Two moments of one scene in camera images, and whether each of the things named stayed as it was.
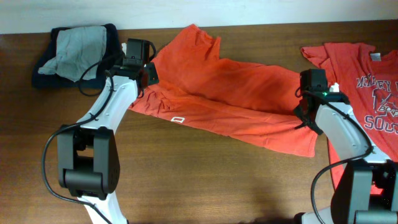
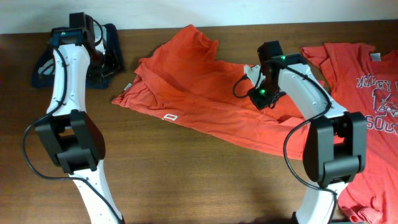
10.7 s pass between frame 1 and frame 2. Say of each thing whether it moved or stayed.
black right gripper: moved
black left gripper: moved
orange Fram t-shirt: stayed
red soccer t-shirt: stayed
